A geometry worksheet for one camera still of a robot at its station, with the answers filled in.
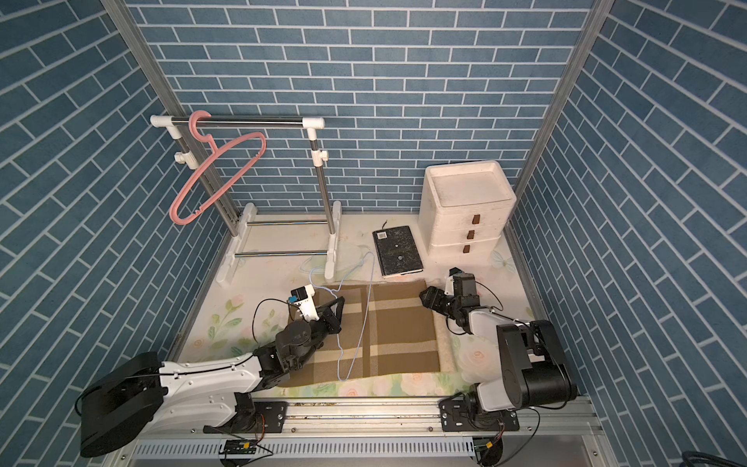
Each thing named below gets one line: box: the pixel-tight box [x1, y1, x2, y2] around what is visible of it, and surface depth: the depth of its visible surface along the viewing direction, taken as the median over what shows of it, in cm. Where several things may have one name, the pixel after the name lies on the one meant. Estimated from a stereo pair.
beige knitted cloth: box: [431, 308, 460, 375], surface depth 86 cm
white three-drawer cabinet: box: [418, 160, 517, 261], surface depth 100 cm
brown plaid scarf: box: [278, 279, 441, 388], surface depth 86 cm
